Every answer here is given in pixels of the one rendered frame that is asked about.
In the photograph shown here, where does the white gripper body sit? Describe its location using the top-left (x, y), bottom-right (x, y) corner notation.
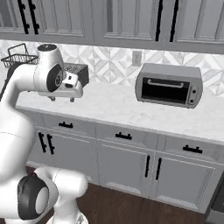
top-left (38, 80), bottom-right (85, 100)

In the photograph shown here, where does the grey drawer front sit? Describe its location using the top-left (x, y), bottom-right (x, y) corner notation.
top-left (164, 134), bottom-right (224, 165)
top-left (35, 112), bottom-right (97, 138)
top-left (95, 122), bottom-right (160, 151)

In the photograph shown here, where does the grey base cupboard door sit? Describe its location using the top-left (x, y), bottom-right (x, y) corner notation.
top-left (96, 139), bottom-right (155, 200)
top-left (151, 151), bottom-right (218, 214)
top-left (45, 130), bottom-right (100, 184)
top-left (27, 126), bottom-right (48, 165)

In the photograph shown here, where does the grey toaster oven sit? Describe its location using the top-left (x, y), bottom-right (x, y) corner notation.
top-left (134, 62), bottom-right (203, 109)

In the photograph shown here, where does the dark grey kitchen appliance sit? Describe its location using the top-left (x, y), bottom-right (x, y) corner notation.
top-left (204, 170), bottom-right (224, 224)

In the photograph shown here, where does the black drawer handle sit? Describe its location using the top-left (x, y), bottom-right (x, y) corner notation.
top-left (115, 131), bottom-right (133, 141)
top-left (58, 121), bottom-right (74, 130)
top-left (182, 144), bottom-right (204, 155)

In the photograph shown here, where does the black base cupboard handle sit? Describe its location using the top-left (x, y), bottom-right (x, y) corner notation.
top-left (144, 155), bottom-right (151, 179)
top-left (155, 157), bottom-right (163, 181)
top-left (46, 133), bottom-right (56, 156)
top-left (38, 131), bottom-right (47, 154)

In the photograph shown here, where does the black wire basket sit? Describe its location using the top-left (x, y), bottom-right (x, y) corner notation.
top-left (1, 43), bottom-right (39, 68)

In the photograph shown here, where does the grey wall cupboard door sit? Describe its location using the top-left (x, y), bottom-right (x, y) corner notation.
top-left (165, 0), bottom-right (224, 55)
top-left (27, 0), bottom-right (95, 46)
top-left (0, 0), bottom-right (30, 33)
top-left (94, 0), bottom-right (168, 50)

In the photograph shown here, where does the grey wall outlet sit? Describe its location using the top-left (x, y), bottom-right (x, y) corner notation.
top-left (131, 49), bottom-right (144, 67)

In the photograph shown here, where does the black wall cupboard handle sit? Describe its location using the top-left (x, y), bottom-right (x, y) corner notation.
top-left (169, 0), bottom-right (180, 44)
top-left (155, 0), bottom-right (164, 43)
top-left (27, 0), bottom-right (40, 36)
top-left (17, 0), bottom-right (31, 35)

